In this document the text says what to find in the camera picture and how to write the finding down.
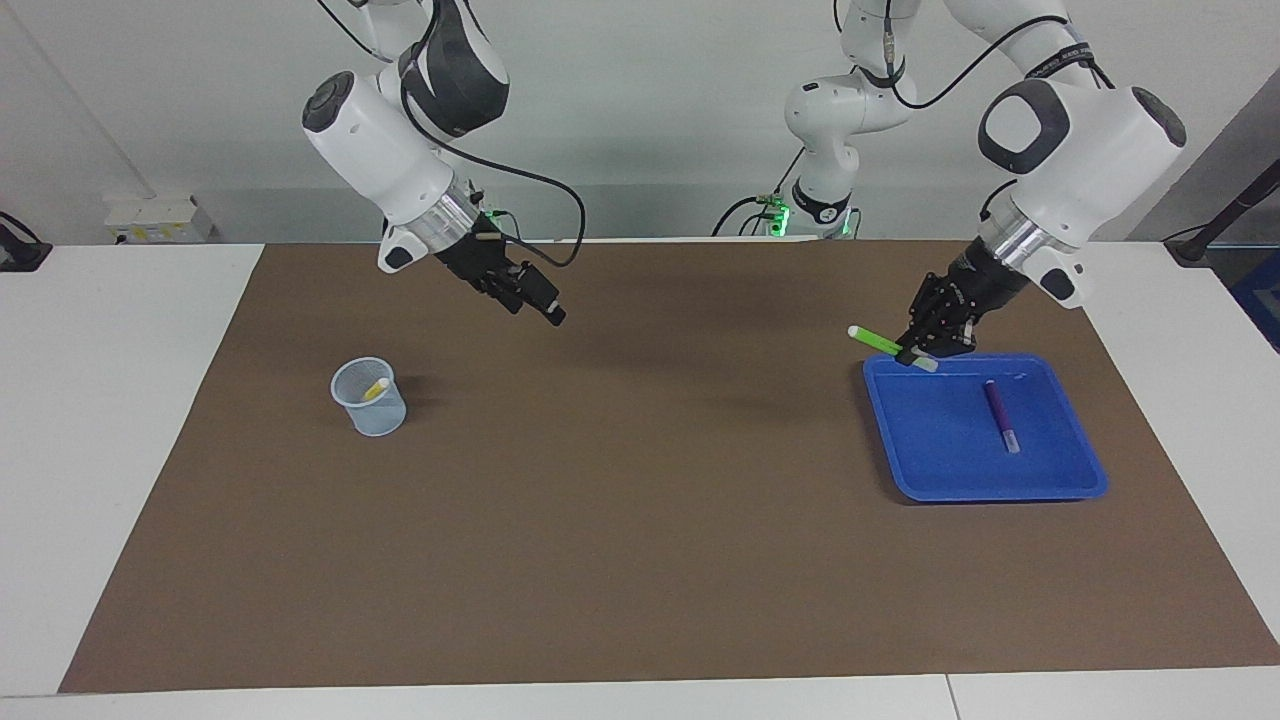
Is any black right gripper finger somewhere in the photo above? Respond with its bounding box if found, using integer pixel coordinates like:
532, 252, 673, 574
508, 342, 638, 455
488, 270, 549, 323
510, 263, 567, 327

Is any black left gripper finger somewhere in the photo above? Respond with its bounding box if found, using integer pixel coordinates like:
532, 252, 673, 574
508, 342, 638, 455
897, 275, 956, 363
925, 300, 979, 357

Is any green pen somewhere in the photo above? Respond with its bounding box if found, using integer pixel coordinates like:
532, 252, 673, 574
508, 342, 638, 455
848, 325, 941, 373

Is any purple pen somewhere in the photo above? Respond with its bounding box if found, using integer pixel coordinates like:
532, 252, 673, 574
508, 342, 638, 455
983, 378, 1022, 455

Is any blue plastic tray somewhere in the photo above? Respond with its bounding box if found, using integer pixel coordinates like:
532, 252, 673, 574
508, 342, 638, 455
862, 352, 1109, 503

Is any translucent plastic cup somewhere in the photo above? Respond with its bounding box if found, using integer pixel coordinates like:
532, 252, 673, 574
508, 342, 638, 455
330, 357, 408, 438

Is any brown table mat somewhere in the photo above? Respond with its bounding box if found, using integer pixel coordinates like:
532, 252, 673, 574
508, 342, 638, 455
58, 240, 1280, 693

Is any black stand pole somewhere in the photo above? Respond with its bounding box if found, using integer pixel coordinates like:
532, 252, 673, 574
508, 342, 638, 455
1163, 160, 1280, 268

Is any blue object beside table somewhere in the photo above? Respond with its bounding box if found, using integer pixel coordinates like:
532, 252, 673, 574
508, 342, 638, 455
1228, 250, 1280, 353

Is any black table clamp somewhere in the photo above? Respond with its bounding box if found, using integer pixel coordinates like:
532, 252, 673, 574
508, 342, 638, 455
0, 212, 53, 273

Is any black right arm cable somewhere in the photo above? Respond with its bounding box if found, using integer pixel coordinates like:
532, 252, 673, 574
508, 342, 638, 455
398, 20, 588, 269

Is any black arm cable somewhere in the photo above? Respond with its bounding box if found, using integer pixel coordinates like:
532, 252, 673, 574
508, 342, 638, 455
398, 20, 588, 269
880, 0, 1116, 216

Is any black left base cable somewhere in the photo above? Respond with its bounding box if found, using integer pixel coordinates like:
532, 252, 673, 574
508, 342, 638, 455
712, 150, 806, 238

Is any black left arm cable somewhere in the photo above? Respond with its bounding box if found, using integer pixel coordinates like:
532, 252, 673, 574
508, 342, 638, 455
880, 0, 1116, 216

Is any white wall power strip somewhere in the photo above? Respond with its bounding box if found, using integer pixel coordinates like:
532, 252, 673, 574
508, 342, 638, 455
105, 193, 214, 246

